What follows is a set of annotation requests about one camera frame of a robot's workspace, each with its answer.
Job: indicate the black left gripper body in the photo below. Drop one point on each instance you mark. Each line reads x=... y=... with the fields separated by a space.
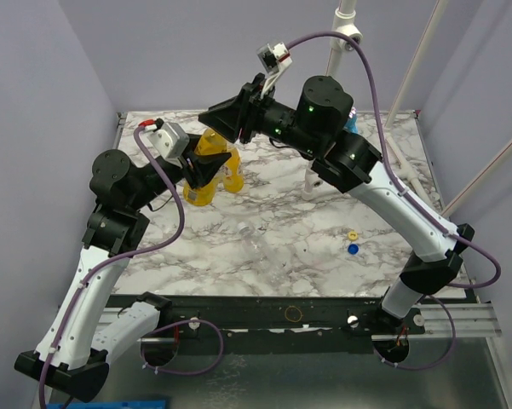
x=186 y=165

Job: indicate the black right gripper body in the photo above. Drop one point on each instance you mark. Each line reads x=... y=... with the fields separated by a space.
x=250 y=112

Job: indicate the yellow bottle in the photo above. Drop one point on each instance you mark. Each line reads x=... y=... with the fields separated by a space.
x=233 y=179
x=210 y=143

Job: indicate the small clear bottle white cap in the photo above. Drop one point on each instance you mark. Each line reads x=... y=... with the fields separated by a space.
x=262 y=254

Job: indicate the yellow bottle cap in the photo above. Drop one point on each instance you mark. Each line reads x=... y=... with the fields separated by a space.
x=352 y=235

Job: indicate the blue bottle cap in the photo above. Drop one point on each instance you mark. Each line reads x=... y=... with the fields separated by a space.
x=353 y=249

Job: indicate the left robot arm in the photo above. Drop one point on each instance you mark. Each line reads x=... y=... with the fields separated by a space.
x=74 y=357

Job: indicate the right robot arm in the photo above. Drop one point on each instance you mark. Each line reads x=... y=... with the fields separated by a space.
x=352 y=165

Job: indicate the blue plastic faucet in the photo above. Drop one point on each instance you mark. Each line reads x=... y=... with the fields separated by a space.
x=351 y=124

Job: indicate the blue tray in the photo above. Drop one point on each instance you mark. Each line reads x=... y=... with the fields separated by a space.
x=129 y=404

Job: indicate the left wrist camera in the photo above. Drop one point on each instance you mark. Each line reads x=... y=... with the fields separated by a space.
x=168 y=138

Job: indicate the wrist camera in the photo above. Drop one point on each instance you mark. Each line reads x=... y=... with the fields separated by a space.
x=168 y=138
x=276 y=59

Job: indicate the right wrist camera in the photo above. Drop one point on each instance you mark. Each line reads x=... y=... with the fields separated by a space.
x=276 y=59

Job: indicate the white PVC pipe frame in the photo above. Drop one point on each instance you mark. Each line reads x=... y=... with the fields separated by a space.
x=344 y=33

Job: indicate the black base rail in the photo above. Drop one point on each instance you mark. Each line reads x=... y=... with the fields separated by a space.
x=284 y=325

